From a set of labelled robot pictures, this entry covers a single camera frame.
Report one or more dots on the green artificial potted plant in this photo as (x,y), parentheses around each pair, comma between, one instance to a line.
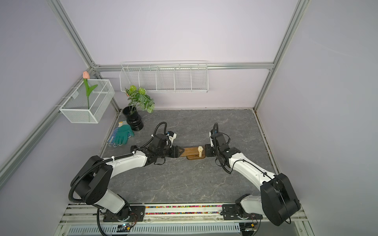
(138,97)

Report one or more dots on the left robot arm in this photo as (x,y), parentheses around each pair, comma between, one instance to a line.
(90,185)

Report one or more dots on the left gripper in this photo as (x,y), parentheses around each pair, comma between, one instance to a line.
(175,152)

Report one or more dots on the black thin band watch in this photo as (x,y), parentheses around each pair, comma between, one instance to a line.
(134,148)

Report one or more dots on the black ribbed plant pot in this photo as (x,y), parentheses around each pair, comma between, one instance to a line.
(133,119)

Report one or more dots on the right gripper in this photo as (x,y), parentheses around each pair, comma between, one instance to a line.
(207,147)

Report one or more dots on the white slotted cable duct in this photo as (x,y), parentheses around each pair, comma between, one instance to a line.
(171,229)

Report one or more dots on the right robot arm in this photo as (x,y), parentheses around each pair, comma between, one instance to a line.
(277,201)

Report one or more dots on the brown wooden watch stand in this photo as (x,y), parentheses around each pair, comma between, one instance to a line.
(191,153)

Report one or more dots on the blue dotted work glove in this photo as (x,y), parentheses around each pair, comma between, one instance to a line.
(111,139)

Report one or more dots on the long white wire shelf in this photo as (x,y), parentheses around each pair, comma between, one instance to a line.
(165,76)

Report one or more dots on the green work glove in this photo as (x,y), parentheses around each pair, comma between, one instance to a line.
(122,135)

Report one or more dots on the pink artificial tulip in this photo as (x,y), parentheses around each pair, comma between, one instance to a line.
(89,88)

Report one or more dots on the aluminium front rail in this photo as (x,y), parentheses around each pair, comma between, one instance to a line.
(80,214)

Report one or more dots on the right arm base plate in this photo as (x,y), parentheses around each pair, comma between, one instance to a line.
(235,212)

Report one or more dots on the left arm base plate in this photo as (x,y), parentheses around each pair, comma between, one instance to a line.
(127,214)

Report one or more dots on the white mesh wall basket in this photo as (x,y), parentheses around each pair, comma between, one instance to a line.
(75,107)

